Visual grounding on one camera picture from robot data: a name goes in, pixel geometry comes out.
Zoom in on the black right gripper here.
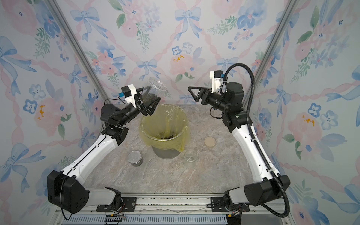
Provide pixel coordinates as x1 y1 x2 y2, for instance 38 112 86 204
191 86 231 114

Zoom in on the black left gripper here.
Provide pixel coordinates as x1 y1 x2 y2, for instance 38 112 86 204
120 89 160 129

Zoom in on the translucent plastic container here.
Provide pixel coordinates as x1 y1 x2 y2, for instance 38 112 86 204
141 77 167 104

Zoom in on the beige round jar lid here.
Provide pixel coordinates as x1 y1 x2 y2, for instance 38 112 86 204
204 136 216 148

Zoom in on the glass jar with tea leaves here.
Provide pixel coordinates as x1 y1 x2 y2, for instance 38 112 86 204
184 150 197 162

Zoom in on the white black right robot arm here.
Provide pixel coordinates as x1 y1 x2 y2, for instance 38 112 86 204
188 82 290 218

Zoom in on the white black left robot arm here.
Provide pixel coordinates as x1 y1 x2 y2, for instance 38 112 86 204
46 85 161 214

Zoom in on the yellow plastic bin liner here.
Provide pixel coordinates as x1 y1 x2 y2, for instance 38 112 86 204
139 104 190 152

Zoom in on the grey mesh trash bin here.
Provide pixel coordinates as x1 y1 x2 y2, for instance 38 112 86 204
151 138 181 159

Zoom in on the small jar with grey lid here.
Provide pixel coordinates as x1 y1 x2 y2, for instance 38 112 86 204
127 151 143 167

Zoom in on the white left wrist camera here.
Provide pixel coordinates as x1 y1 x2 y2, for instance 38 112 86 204
118 84 137 107

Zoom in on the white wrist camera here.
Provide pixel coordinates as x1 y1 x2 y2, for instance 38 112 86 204
210 70 225 93
118 84 137 107

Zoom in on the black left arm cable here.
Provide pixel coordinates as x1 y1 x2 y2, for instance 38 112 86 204
102 97 127 109

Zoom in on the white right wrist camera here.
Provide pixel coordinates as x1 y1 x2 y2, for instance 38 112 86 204
210 70 225 93

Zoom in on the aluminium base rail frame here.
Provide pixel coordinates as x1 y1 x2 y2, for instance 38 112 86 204
50 194 295 225

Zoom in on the black corrugated cable conduit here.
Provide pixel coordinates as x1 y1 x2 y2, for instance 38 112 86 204
220 62 290 218

